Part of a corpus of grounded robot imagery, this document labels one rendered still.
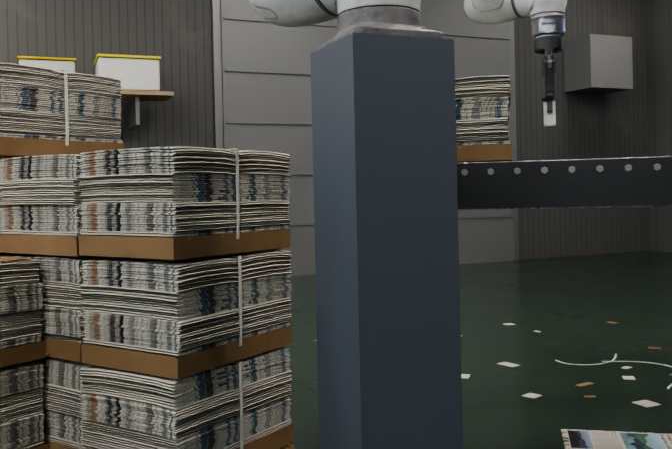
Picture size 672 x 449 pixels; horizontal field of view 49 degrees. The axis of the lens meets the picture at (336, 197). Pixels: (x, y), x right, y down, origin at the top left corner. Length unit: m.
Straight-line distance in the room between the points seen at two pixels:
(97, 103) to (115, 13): 4.43
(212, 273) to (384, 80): 0.56
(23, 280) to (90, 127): 0.51
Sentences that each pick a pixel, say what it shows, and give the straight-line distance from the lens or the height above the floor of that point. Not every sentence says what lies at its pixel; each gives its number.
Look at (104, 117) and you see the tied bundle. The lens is 2.11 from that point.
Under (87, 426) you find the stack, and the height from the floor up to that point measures 0.24.
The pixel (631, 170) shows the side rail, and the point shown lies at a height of 0.77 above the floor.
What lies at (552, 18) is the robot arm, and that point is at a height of 1.17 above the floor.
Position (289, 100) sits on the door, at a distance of 6.67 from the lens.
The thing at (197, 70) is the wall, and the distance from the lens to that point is 6.53.
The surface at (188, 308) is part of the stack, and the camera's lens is 1.51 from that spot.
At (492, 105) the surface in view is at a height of 0.95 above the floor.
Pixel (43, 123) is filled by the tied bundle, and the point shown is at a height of 0.92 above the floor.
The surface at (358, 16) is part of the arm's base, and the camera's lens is 1.35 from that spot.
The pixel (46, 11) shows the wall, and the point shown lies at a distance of 6.46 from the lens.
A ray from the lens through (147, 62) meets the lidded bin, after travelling 5.89.
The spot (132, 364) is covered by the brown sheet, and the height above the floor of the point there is 0.39.
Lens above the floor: 0.73
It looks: level
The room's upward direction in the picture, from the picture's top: 1 degrees counter-clockwise
